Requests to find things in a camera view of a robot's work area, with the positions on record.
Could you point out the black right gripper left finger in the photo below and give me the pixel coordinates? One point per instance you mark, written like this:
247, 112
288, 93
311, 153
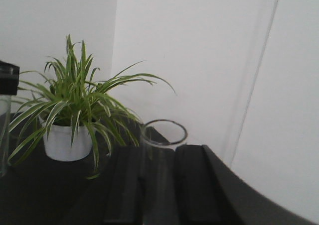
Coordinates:
124, 200

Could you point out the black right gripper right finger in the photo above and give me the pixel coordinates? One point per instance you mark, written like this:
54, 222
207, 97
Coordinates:
209, 193

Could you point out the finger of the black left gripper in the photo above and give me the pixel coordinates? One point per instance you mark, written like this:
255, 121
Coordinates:
9, 78

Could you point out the short clear test tube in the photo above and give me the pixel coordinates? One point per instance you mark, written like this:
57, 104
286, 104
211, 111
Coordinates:
5, 107

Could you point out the tall clear test tube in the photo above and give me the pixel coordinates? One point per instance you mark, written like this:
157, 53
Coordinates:
159, 140

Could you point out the green spider plant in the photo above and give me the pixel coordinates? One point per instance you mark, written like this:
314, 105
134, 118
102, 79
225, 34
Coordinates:
75, 100

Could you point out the white plant pot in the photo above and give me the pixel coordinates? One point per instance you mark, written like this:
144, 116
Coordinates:
61, 145

